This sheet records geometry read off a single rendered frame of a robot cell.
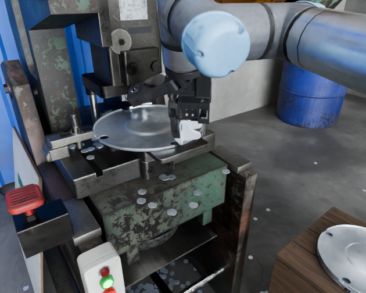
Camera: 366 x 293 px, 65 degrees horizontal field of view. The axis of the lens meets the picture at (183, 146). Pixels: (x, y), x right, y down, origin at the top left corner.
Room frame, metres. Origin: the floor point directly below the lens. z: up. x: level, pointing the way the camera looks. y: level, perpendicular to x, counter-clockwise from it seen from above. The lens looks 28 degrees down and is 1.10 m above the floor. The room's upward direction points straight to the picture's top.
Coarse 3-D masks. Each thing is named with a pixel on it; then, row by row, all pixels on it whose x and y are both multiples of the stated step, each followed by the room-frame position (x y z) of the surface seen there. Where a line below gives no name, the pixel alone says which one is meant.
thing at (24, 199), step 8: (32, 184) 0.46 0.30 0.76; (8, 192) 0.44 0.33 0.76; (16, 192) 0.44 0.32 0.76; (24, 192) 0.44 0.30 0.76; (32, 192) 0.44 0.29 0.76; (40, 192) 0.44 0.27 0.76; (8, 200) 0.41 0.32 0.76; (16, 200) 0.41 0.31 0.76; (24, 200) 0.41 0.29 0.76; (32, 200) 0.41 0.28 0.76; (40, 200) 0.42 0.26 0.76; (8, 208) 0.39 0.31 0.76; (16, 208) 0.39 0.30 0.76; (24, 208) 0.40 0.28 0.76; (32, 208) 0.40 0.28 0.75
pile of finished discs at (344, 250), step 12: (336, 228) 0.74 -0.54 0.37; (348, 228) 0.74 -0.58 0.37; (360, 228) 0.74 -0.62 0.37; (324, 240) 0.69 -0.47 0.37; (336, 240) 0.69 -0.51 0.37; (348, 240) 0.69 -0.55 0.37; (360, 240) 0.69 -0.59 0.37; (324, 252) 0.64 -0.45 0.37; (336, 252) 0.64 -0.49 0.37; (348, 252) 0.63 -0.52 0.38; (360, 252) 0.63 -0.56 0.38; (324, 264) 0.59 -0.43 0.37; (336, 264) 0.59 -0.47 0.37; (348, 264) 0.59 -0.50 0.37; (360, 264) 0.59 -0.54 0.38; (336, 276) 0.55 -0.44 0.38; (348, 276) 0.55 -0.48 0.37; (360, 276) 0.55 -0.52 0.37; (348, 288) 0.51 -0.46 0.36; (360, 288) 0.51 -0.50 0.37
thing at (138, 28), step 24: (120, 0) 0.72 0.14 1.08; (144, 0) 0.75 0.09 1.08; (120, 24) 0.72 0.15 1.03; (144, 24) 0.75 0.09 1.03; (96, 48) 0.75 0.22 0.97; (120, 48) 0.70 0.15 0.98; (144, 48) 0.73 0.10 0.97; (96, 72) 0.78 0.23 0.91; (120, 72) 0.71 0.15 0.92; (144, 72) 0.71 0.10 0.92
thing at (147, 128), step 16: (112, 112) 0.79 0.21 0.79; (128, 112) 0.80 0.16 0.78; (144, 112) 0.80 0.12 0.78; (160, 112) 0.80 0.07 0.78; (96, 128) 0.68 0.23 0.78; (112, 128) 0.68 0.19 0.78; (128, 128) 0.67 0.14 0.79; (144, 128) 0.67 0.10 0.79; (160, 128) 0.67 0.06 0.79; (112, 144) 0.59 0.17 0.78; (128, 144) 0.59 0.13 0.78; (144, 144) 0.59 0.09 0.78; (160, 144) 0.59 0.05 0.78
